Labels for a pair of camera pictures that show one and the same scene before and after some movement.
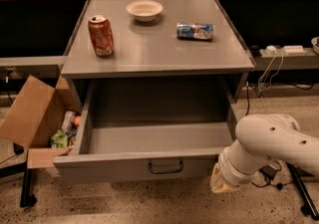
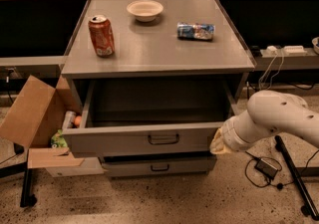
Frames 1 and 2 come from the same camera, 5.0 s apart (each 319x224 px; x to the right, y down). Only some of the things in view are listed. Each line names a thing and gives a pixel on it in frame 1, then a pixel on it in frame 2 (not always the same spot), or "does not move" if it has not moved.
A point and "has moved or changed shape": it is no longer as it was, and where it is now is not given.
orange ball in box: x=77 y=120 does not move
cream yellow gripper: x=226 y=169 -> x=229 y=133
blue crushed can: x=195 y=31 does not move
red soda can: x=102 y=35 does not move
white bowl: x=145 y=10 does not move
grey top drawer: x=152 y=130 has moved or changed shape
